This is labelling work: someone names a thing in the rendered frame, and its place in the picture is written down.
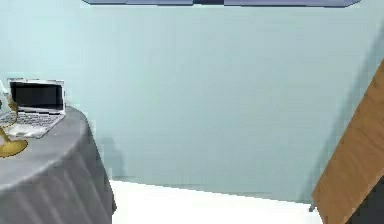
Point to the brass candle holder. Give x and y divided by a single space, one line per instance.
11 146

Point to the blue framed window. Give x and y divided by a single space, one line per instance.
220 2

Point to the grey draped round table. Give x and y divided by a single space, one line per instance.
63 166

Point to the silver open laptop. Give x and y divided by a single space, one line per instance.
36 100

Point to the brown wooden cupboard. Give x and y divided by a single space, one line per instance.
356 160

